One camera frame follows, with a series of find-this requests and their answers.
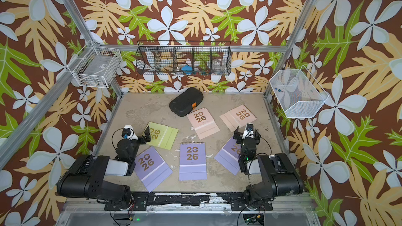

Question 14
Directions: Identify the pink 2026 calendar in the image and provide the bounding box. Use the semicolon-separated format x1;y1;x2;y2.
220;105;256;132
186;107;220;140

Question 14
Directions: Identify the purple 2026 calendar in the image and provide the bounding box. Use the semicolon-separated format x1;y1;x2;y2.
179;142;207;181
134;146;173;192
214;138;241;175

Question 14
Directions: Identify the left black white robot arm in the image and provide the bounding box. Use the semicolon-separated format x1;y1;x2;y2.
57;126;151;211

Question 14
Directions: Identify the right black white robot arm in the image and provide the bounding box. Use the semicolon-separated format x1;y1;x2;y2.
233;124;304;210

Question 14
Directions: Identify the green 2026 calendar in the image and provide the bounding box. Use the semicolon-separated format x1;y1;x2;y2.
147;122;179;150

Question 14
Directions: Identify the black case orange latch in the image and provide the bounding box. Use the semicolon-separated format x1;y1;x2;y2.
169;87;204;117

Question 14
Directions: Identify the blue object in basket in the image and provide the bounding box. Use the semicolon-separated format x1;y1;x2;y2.
181;65;193;75

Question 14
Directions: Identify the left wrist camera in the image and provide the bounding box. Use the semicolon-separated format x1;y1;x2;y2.
121;125;138;140

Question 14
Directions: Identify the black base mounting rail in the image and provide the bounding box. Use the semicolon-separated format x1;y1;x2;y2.
99;192;273;211

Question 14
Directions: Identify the white wire basket right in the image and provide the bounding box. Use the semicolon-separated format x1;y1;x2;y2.
270;66;329;119

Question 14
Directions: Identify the white wire basket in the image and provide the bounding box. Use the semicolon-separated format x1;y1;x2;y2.
68;41;122;89
270;66;329;119

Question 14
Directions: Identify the black wire basket back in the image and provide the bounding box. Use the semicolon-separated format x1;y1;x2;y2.
134;41;232;75

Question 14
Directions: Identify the white wire basket left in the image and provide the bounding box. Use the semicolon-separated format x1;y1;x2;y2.
68;41;122;89

